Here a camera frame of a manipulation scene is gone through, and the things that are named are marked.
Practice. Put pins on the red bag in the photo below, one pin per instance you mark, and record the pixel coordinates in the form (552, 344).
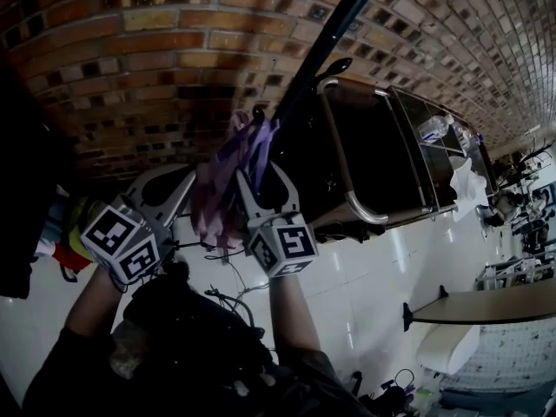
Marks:
(69, 256)

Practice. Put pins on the clear plastic water bottle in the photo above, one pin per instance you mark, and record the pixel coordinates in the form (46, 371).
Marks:
(434, 127)

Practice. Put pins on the person's dark clothing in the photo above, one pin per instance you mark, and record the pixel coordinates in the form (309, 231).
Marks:
(187, 341)

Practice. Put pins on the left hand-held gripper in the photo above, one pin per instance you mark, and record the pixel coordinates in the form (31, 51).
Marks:
(121, 241)

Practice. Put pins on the yellow-green backpack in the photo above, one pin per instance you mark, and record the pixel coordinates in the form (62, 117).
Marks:
(76, 222)

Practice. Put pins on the person's left forearm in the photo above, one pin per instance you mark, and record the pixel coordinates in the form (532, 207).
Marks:
(91, 306)

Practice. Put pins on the black hanging coat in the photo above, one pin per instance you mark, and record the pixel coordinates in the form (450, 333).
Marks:
(26, 189)

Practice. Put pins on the person's right forearm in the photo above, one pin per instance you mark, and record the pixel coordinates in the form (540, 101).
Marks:
(291, 319)

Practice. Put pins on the black camera equipment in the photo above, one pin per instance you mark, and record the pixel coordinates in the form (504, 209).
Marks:
(393, 393)

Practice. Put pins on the white chair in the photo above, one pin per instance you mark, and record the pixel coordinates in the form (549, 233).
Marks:
(447, 348)

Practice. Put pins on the black coat rack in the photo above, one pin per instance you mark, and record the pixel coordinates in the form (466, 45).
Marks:
(335, 28)

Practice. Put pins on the grey table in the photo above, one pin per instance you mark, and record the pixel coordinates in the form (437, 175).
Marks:
(491, 306)

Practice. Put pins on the brown metal cart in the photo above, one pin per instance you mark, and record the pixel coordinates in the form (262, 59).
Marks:
(373, 154)

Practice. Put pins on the white cloth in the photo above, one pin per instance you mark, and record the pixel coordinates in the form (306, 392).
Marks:
(467, 185)

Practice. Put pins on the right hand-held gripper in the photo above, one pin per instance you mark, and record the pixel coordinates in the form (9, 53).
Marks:
(282, 246)

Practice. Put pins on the pink purple cloth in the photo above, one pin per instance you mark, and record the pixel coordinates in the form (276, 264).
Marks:
(213, 198)

